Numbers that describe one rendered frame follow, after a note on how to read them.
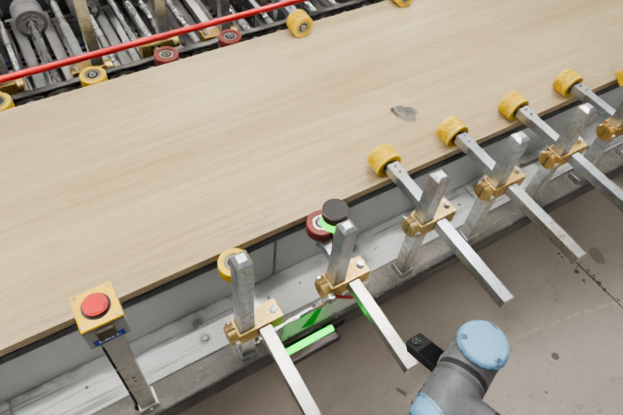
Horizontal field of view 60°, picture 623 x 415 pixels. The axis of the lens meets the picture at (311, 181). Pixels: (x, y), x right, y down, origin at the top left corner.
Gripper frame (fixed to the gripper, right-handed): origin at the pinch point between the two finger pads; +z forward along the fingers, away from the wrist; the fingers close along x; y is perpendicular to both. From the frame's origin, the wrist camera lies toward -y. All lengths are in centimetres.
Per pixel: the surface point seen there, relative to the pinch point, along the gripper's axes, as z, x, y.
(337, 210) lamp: -27.7, -3.9, -37.7
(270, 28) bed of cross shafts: 0, 31, -136
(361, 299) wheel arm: -3.3, -1.4, -25.8
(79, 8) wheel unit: -23, -32, -141
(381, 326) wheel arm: -3.3, -0.9, -17.7
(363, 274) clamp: -3.7, 2.9, -31.0
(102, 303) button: -40, -54, -33
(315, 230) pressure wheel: -7.9, -2.8, -46.0
